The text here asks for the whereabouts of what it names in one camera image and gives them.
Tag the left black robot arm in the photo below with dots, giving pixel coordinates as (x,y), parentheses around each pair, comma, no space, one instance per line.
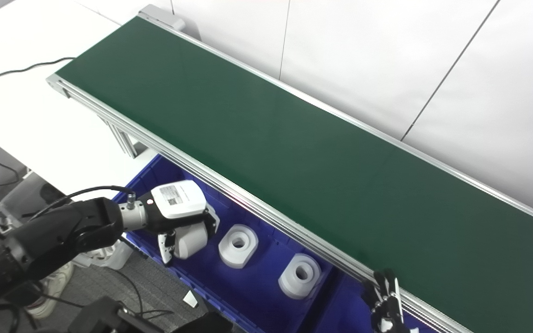
(53,231)

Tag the green conveyor belt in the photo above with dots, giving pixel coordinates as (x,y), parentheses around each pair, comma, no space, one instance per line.
(294,152)
(266,213)

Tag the white plastic container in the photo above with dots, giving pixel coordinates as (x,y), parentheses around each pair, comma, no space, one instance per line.
(114,256)

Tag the blue bin with white parts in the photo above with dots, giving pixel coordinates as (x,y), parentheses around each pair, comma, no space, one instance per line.
(262,274)

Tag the black equipment box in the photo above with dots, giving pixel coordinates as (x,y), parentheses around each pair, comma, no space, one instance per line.
(104,317)

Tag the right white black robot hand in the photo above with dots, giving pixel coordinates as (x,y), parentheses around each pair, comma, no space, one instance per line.
(389,310)

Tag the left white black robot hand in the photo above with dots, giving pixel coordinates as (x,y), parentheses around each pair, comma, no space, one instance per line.
(178,199)

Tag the white sneaker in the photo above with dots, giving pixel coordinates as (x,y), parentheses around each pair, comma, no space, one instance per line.
(53,286)

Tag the blue bin with black parts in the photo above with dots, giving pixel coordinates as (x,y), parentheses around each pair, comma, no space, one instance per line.
(345,305)

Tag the white plastic part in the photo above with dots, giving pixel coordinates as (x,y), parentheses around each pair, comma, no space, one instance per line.
(190,240)
(300,277)
(238,247)

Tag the aluminium conveyor leg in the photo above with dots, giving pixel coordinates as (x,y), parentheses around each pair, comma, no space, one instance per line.
(125,141)

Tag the grey conveyor motor housing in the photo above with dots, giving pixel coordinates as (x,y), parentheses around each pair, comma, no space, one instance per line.
(164,18)

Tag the white paper scrap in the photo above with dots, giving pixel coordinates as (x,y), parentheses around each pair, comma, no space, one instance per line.
(190,300)

